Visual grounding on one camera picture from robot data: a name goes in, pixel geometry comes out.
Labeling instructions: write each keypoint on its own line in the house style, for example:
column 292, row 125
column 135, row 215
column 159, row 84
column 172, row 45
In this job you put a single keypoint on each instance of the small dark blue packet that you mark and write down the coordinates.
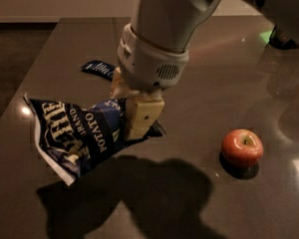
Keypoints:
column 99, row 68

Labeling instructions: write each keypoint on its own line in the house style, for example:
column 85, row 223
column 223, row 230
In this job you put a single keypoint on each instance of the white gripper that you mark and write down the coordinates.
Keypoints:
column 146, row 65

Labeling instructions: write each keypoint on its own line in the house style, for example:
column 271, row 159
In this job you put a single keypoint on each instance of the red apple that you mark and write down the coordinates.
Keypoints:
column 242, row 148

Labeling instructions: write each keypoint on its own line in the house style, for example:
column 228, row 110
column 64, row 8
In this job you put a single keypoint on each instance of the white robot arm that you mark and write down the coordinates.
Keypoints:
column 170, row 24

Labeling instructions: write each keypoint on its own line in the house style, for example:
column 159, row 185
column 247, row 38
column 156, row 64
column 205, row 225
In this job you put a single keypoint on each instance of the blue potato chip bag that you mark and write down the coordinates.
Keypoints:
column 74, row 140

